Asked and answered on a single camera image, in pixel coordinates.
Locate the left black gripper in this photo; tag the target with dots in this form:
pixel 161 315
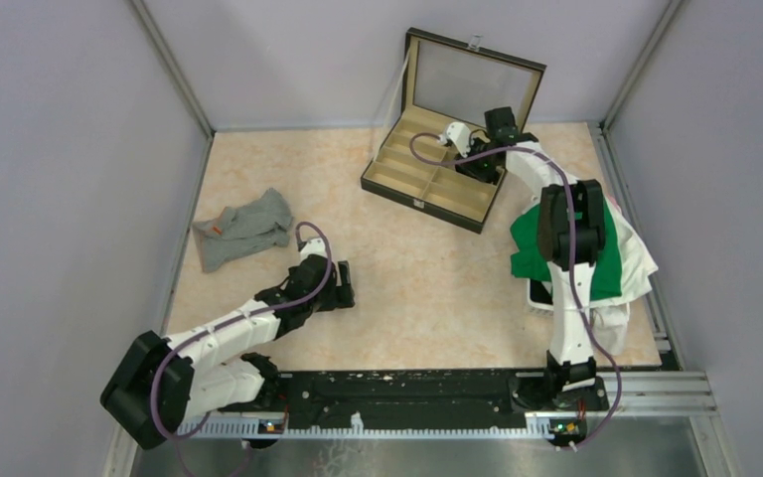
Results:
pixel 340 296

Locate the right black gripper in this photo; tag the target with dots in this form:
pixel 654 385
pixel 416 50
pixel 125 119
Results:
pixel 466 164

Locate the black leather compartment box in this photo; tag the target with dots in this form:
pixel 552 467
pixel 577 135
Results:
pixel 453 107

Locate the grey striped underwear orange trim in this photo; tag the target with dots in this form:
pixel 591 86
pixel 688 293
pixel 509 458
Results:
pixel 238 232

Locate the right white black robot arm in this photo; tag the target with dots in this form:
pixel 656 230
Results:
pixel 570 235

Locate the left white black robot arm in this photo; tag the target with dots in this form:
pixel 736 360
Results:
pixel 162 382

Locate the white basket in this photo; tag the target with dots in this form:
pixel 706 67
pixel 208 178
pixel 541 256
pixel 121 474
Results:
pixel 539 297

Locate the green cloth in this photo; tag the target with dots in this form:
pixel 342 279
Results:
pixel 528 263

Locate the white cloth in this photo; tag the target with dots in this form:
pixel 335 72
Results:
pixel 610 317

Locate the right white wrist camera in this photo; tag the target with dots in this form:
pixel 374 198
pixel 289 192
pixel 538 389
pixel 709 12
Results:
pixel 458 135

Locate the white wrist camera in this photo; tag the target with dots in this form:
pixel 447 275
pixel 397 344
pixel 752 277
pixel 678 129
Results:
pixel 458 135
pixel 313 246

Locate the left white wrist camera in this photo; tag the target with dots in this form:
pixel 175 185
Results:
pixel 313 246

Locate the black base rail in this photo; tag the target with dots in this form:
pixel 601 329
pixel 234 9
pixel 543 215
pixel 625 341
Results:
pixel 462 399

